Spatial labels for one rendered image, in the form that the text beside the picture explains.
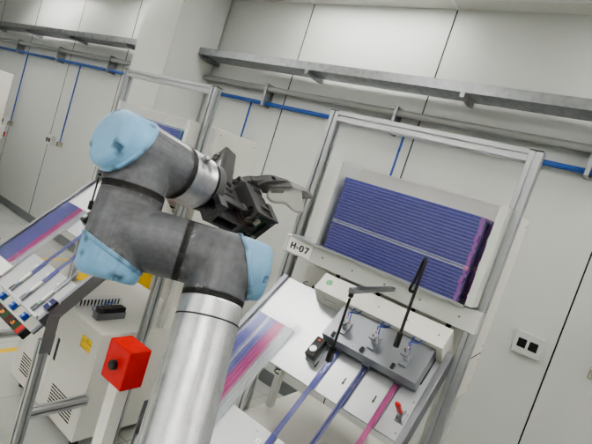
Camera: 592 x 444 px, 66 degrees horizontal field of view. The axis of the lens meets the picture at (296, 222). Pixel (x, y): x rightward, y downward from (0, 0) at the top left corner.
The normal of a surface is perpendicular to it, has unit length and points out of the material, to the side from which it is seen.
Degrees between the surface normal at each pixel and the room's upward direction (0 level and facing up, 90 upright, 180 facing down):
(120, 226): 72
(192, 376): 61
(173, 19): 90
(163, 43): 90
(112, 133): 79
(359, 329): 45
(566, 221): 90
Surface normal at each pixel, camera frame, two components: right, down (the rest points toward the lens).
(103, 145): -0.54, -0.31
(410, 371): -0.18, -0.74
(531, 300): -0.56, -0.11
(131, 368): 0.77, 0.30
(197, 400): 0.51, -0.25
